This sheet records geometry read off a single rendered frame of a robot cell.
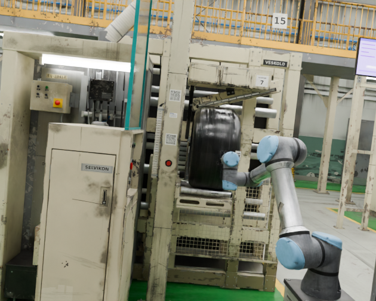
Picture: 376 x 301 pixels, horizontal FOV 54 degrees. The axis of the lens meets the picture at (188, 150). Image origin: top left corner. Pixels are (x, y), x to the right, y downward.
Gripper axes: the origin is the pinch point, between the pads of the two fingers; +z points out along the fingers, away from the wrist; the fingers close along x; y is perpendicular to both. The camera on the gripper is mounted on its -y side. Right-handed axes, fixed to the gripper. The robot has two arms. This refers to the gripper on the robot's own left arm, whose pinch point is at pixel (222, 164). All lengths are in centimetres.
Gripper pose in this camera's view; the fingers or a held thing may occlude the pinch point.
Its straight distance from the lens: 220.6
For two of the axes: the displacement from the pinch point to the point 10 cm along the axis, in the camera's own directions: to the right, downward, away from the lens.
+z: -0.3, 0.6, 10.0
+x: -9.9, -1.0, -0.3
